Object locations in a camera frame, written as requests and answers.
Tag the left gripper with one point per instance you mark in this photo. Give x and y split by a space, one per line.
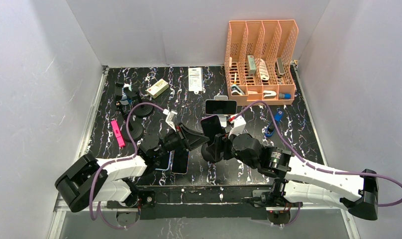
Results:
189 139

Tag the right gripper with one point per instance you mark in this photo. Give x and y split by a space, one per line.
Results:
227 142

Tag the purple phone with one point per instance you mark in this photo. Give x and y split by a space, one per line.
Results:
211 126

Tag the white-edged black smartphone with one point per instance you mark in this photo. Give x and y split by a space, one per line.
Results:
180 161

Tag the light blue phone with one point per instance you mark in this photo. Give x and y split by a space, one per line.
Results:
164 163

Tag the black round-base phone stand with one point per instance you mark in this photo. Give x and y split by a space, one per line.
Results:
143 110

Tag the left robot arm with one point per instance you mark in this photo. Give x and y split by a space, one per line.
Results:
91 180

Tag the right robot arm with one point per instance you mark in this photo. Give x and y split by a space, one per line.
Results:
301 181

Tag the silver desktop phone stand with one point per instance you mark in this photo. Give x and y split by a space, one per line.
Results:
221 108

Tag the white phone on silver stand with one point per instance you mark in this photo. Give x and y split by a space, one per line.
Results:
211 107

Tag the beige small box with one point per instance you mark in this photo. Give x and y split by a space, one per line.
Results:
158 88

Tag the white labelled package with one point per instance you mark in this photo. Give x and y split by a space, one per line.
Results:
195 80

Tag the blue white tape roll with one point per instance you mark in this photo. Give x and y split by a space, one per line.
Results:
125 99

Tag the pink marker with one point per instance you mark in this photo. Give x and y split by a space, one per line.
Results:
117 134

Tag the orange file organizer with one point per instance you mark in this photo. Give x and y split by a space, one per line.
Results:
258 60

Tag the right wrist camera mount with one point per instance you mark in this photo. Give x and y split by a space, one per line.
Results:
237 123

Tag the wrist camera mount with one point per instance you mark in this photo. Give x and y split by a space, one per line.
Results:
237 123
171 116

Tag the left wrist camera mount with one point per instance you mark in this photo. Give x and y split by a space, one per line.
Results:
171 116

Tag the black base frame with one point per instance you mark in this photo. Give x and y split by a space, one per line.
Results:
162 202

